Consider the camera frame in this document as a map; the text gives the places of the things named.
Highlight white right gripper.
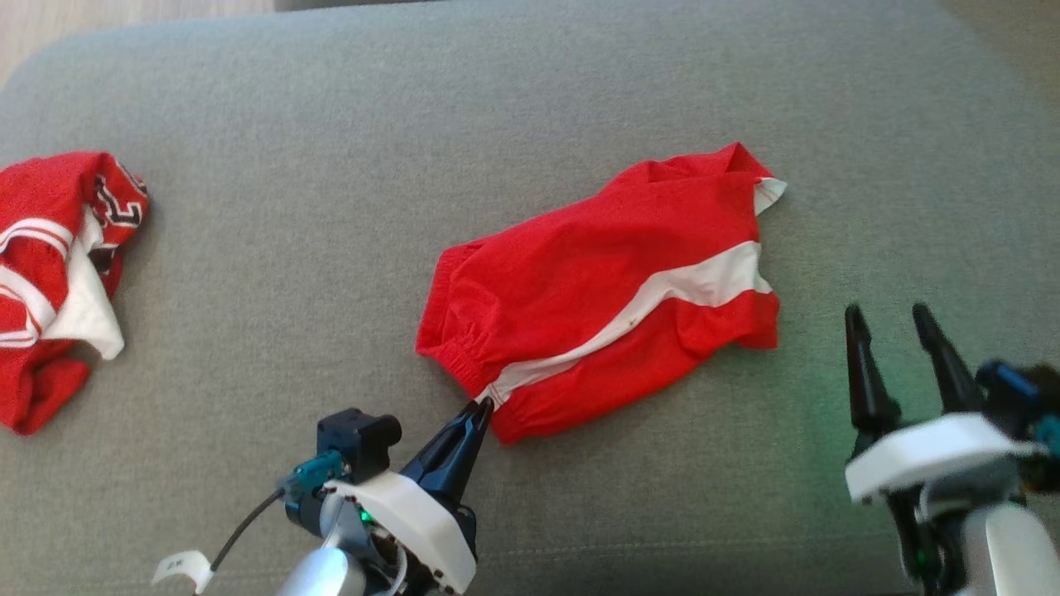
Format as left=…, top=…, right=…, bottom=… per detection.
left=845, top=302, right=1037, bottom=573

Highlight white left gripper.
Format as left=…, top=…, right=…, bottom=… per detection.
left=325, top=397, right=496, bottom=595

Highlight white cable label tag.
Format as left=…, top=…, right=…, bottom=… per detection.
left=152, top=550, right=214, bottom=594

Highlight large grey sofa seat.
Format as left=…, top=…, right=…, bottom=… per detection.
left=0, top=0, right=1060, bottom=596

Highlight red bulls jersey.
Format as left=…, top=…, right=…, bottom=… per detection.
left=0, top=151, right=151, bottom=437

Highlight red shorts with white stripe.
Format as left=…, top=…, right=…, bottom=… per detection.
left=416, top=142, right=788, bottom=445

